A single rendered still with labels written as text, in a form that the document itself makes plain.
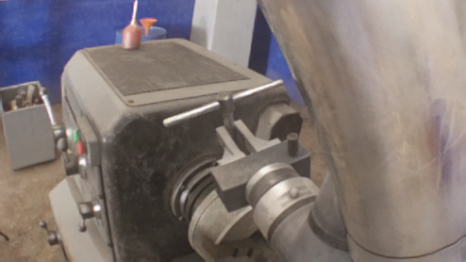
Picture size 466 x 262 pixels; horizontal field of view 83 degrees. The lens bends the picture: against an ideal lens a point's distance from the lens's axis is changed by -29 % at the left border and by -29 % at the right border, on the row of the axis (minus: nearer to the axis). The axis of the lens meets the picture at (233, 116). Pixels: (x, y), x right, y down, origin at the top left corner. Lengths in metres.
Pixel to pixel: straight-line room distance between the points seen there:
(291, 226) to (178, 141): 0.43
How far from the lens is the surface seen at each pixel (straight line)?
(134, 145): 0.71
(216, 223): 0.68
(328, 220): 0.32
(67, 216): 1.23
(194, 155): 0.80
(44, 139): 2.87
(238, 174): 0.47
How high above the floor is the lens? 1.61
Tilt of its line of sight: 24 degrees down
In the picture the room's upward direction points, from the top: 8 degrees clockwise
